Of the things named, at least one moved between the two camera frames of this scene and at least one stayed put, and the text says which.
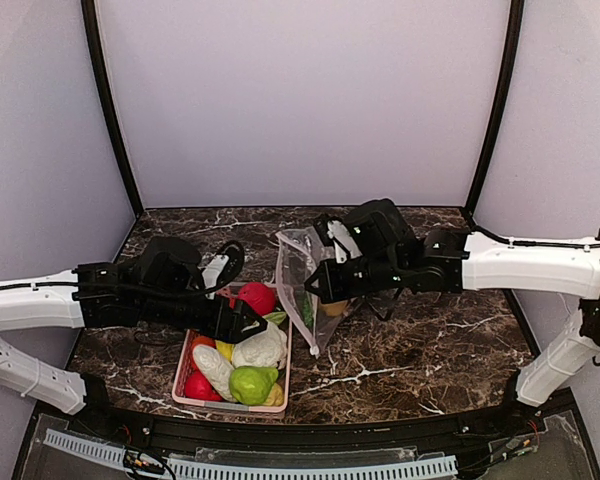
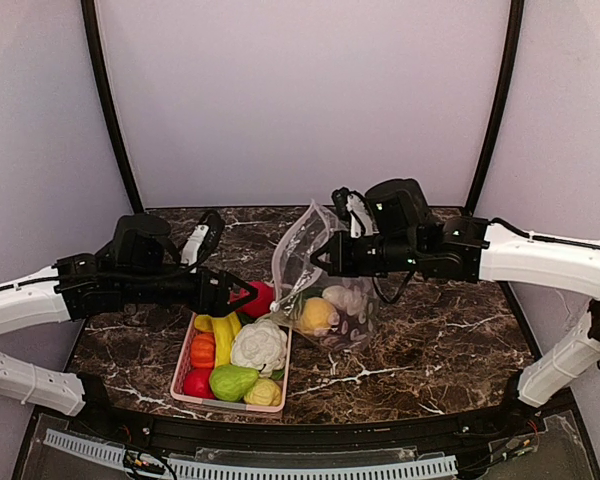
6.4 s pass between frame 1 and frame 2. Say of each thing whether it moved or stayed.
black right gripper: moved
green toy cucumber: moved
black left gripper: moved
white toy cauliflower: stayed
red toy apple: stayed
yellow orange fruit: moved
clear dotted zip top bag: moved
